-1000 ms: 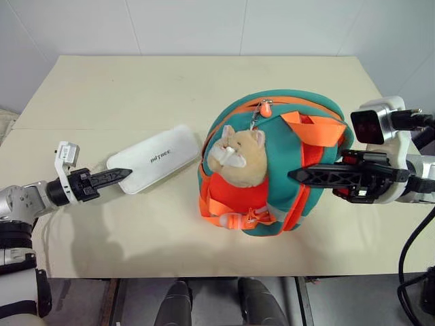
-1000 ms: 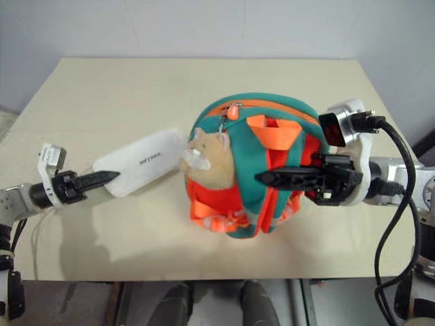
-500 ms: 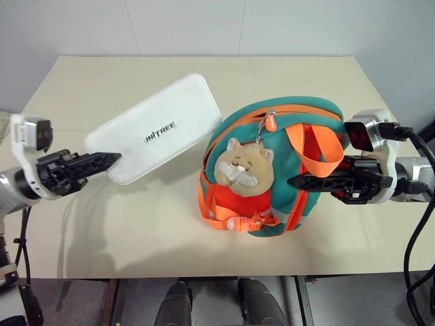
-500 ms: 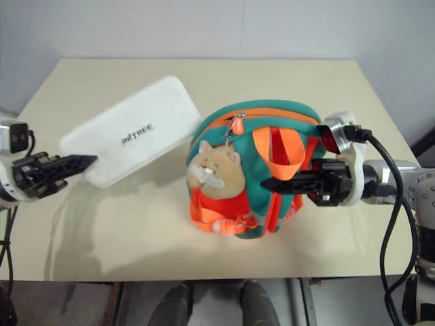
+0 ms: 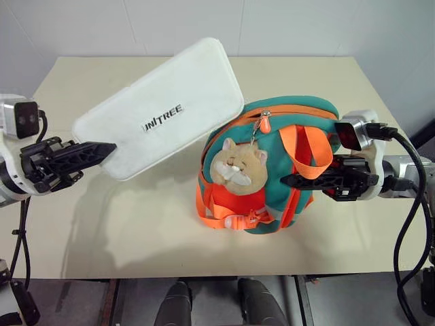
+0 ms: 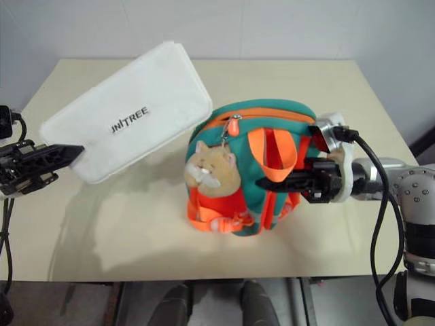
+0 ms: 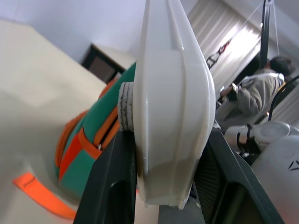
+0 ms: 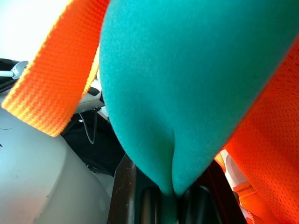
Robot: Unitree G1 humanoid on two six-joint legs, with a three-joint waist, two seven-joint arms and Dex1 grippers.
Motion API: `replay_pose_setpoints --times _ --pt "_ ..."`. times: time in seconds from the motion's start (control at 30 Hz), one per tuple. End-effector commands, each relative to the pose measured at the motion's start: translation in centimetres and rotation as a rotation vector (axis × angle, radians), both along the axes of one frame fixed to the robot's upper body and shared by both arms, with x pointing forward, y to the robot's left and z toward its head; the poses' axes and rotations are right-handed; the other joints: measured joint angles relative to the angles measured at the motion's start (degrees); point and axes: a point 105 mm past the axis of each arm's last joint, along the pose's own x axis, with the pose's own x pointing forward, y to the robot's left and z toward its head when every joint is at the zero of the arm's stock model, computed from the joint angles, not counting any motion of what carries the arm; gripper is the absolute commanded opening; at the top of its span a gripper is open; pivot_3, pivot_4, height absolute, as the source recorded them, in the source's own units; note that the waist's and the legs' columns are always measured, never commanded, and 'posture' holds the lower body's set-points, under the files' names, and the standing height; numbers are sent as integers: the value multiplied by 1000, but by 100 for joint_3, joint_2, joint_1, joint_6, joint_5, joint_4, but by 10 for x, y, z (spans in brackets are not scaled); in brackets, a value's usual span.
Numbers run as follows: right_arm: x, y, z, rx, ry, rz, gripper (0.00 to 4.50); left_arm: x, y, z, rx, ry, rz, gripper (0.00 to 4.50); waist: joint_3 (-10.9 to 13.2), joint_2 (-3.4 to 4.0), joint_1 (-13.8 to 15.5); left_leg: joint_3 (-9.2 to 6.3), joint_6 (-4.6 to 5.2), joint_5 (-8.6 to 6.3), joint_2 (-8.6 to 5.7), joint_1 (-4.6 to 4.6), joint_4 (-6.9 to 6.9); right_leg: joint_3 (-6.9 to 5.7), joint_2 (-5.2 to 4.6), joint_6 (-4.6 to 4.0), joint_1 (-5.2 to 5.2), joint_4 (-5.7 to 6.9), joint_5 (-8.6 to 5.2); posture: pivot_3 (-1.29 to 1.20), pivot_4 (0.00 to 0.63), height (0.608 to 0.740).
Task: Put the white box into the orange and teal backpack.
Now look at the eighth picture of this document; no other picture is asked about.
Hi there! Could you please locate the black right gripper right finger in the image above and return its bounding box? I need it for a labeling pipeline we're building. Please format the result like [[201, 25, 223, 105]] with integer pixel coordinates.
[[178, 161, 246, 224]]

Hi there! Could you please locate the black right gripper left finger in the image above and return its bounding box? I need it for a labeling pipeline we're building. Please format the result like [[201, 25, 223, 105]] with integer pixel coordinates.
[[107, 153, 164, 224]]

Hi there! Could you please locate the orange and teal backpack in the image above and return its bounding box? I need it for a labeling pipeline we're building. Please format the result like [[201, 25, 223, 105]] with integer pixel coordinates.
[[1, 0, 299, 224]]

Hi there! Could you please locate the silver robot torso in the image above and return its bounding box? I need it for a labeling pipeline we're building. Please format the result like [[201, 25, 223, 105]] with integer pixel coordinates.
[[0, 106, 112, 224]]

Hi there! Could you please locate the thin black cable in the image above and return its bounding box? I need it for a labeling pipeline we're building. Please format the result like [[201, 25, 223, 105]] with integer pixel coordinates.
[[78, 111, 98, 145]]

